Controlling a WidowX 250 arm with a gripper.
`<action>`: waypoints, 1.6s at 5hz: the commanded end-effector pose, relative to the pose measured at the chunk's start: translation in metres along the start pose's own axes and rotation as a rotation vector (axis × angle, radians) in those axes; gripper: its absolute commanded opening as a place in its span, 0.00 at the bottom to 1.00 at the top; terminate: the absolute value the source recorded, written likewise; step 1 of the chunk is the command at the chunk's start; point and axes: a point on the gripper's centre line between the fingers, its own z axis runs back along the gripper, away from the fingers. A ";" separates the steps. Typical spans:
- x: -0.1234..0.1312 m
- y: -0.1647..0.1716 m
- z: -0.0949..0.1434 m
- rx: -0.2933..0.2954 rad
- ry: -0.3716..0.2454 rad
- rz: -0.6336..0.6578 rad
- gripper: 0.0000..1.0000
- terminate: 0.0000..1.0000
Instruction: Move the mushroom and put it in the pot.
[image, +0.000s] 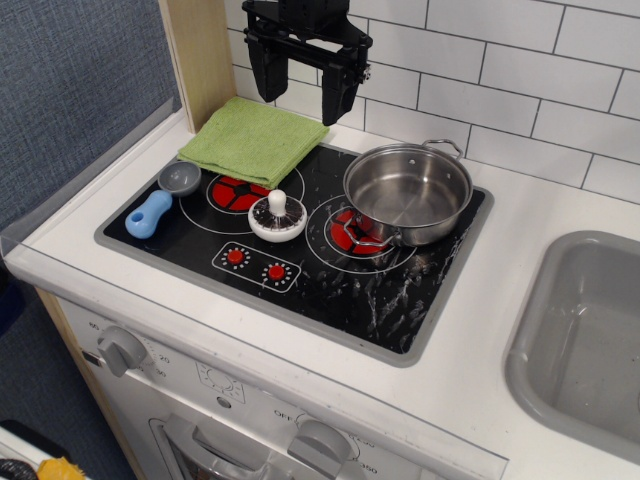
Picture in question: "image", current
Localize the green folded cloth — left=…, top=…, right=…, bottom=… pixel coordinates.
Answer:
left=178, top=97, right=329, bottom=189

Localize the grey left oven knob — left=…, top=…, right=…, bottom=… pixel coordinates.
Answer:
left=97, top=326, right=147, bottom=378

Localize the stainless steel pot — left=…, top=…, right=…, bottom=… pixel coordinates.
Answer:
left=343, top=139, right=473, bottom=248

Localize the grey sink basin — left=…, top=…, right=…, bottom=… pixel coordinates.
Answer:
left=505, top=231, right=639, bottom=463

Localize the wooden side post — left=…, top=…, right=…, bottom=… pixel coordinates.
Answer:
left=158, top=0, right=237, bottom=133

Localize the black toy stovetop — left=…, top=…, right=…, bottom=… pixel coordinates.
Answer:
left=95, top=145, right=494, bottom=367

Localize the grey oven knob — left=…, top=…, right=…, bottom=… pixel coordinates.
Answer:
left=97, top=326, right=147, bottom=378
left=287, top=420, right=352, bottom=479

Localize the grey right oven knob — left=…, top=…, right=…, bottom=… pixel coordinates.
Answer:
left=287, top=420, right=352, bottom=479

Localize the white toy oven front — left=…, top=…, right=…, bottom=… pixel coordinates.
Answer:
left=60, top=300, right=507, bottom=479

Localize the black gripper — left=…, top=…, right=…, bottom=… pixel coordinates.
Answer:
left=242, top=1, right=373, bottom=126

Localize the blue grey toy scoop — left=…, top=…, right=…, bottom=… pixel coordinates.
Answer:
left=125, top=161, right=202, bottom=239

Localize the yellow object at corner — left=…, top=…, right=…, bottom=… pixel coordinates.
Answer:
left=36, top=457, right=87, bottom=480

